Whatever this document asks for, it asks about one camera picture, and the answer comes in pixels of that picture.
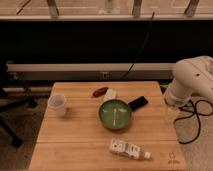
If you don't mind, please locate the white ceramic cup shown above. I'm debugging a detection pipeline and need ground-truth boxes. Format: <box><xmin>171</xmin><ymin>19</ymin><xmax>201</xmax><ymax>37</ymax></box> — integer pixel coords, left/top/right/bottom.
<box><xmin>47</xmin><ymin>94</ymin><xmax>67</xmax><ymax>116</ymax></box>

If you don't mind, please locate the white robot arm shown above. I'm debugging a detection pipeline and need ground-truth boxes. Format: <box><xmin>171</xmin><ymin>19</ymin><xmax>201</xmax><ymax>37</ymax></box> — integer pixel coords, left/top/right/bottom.
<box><xmin>164</xmin><ymin>56</ymin><xmax>213</xmax><ymax>124</ymax></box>

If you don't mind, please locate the black rectangular device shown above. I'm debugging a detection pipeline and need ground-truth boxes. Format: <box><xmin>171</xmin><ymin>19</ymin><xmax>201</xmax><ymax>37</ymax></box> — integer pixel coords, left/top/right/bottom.
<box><xmin>128</xmin><ymin>96</ymin><xmax>148</xmax><ymax>111</ymax></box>

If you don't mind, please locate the green bowl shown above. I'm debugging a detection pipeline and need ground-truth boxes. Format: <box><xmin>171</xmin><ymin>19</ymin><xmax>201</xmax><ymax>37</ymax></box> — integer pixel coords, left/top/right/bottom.
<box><xmin>98</xmin><ymin>99</ymin><xmax>132</xmax><ymax>130</ymax></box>

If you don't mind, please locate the white sponge block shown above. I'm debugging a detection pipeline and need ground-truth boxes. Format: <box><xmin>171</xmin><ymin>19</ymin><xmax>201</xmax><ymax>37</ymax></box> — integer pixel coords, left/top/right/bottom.
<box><xmin>103</xmin><ymin>89</ymin><xmax>116</xmax><ymax>101</ymax></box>

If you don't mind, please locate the plastic bottle with label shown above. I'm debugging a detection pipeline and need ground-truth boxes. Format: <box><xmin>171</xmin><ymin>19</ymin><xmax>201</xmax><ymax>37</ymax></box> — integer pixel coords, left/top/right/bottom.
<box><xmin>109</xmin><ymin>139</ymin><xmax>151</xmax><ymax>160</ymax></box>

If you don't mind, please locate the brown sausage toy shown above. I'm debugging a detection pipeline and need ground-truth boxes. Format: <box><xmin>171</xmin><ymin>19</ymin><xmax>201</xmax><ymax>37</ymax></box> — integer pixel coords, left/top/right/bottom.
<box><xmin>93</xmin><ymin>87</ymin><xmax>109</xmax><ymax>97</ymax></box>

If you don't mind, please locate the black office chair base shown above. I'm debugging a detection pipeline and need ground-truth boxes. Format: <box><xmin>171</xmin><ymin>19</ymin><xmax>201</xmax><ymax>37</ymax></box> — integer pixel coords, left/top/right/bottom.
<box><xmin>0</xmin><ymin>61</ymin><xmax>38</xmax><ymax>148</ymax></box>

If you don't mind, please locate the black hanging cable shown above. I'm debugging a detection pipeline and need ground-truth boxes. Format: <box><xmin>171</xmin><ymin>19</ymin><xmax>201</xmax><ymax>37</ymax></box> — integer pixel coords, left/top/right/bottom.
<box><xmin>120</xmin><ymin>11</ymin><xmax>156</xmax><ymax>80</ymax></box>

